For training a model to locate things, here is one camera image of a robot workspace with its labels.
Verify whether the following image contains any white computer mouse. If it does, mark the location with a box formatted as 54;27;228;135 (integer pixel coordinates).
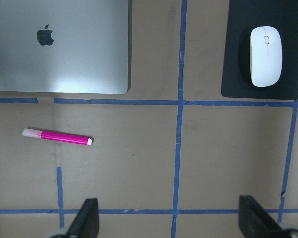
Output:
249;26;283;87

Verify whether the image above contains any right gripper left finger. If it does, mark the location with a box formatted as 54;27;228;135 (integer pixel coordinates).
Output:
67;198;100;238

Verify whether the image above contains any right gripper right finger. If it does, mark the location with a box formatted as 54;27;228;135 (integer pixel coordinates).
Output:
238;195;283;238

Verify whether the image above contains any black mousepad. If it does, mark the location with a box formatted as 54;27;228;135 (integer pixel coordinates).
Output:
221;0;298;100

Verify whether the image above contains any pink marker pen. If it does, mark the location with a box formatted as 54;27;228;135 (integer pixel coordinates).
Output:
22;128;92;146

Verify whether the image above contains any grey closed laptop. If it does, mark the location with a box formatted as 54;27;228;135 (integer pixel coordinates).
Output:
0;0;131;94

